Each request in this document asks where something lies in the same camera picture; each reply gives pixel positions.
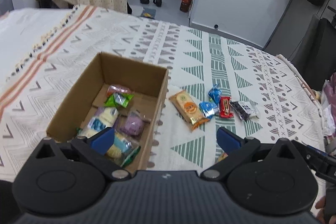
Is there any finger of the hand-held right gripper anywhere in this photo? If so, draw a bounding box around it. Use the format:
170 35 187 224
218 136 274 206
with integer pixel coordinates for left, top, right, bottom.
299 141 336 165
307 157 336 183

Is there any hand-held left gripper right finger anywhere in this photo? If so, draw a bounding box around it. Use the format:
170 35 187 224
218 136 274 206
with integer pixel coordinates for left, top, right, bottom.
201 127 303 181

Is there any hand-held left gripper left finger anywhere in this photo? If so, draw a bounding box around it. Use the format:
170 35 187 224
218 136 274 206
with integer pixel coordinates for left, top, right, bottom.
34 127 132 181

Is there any clear yellow blue snack packet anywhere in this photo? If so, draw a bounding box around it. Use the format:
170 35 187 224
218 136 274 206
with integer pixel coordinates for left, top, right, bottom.
105 132 141 161

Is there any cream white snack packet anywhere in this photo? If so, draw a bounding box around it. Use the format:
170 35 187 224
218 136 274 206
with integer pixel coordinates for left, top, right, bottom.
87 107 119 132

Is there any purple snack packet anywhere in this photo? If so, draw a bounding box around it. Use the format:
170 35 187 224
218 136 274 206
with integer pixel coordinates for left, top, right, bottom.
117 111 146 138

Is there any red snack packet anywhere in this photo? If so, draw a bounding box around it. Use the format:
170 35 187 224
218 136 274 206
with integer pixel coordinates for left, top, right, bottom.
219 96 235 118

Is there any black and white snack packet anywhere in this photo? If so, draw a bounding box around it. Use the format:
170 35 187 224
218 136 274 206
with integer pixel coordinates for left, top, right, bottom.
230 100 260 122

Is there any small blue snack packet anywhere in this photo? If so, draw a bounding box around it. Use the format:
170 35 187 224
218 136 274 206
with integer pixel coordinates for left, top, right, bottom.
199 101 219 119

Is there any bright green snack packet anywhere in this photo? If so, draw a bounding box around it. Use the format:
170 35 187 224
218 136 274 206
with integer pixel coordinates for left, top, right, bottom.
104 93 134 108

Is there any blue twisted candy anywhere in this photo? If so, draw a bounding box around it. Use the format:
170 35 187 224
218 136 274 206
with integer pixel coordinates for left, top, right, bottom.
208 84 222 105

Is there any brown cardboard box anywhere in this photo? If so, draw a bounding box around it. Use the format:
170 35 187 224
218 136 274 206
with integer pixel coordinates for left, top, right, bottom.
46 52 169 174

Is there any orange biscuit packet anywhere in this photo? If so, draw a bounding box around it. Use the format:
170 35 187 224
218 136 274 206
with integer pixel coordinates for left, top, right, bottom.
169 91 210 132

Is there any pink orange snack packet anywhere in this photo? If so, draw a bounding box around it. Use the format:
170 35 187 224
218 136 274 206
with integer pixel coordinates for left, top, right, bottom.
106 85 134 96

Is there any person's right hand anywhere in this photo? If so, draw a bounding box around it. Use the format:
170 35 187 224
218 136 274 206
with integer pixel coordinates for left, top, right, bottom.
314 195 327 224

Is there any pink pillow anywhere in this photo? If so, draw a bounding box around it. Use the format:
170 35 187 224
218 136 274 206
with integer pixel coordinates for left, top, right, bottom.
322 80 336 109

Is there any black flat panel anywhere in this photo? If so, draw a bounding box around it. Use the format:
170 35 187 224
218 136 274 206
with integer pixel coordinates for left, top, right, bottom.
291 18 336 92

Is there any grey floor mat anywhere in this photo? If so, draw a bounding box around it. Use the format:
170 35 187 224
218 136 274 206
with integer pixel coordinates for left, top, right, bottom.
139 7 157 20

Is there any white bedsheet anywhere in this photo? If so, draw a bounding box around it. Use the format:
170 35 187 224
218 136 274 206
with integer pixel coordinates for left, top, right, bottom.
0 7 75 83

